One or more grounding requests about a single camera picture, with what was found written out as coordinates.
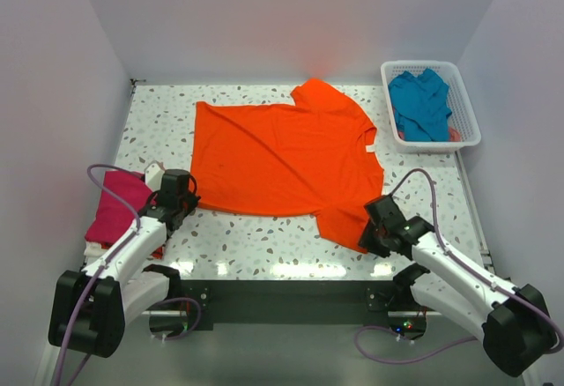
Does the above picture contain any orange t shirt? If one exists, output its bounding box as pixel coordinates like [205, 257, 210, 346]
[190, 79, 384, 251]

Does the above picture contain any blue t shirt in basket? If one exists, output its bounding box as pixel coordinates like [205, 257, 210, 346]
[389, 69, 452, 142]

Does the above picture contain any magenta folded t shirt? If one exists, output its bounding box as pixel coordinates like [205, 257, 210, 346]
[85, 171, 152, 245]

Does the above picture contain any white folded t shirt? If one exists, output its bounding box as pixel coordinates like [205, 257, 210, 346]
[84, 241, 108, 265]

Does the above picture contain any white plastic laundry basket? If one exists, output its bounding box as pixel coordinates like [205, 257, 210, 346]
[381, 60, 481, 153]

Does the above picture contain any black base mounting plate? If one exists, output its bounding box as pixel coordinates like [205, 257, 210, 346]
[149, 280, 430, 339]

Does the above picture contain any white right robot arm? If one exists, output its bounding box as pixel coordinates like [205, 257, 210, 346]
[359, 195, 563, 377]

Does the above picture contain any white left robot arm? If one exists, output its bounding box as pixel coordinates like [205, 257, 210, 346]
[48, 169, 200, 358]

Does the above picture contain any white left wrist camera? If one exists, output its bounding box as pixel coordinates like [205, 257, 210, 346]
[144, 160, 165, 191]

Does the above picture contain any pink garment in basket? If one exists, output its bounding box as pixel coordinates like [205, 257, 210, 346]
[398, 127, 461, 142]

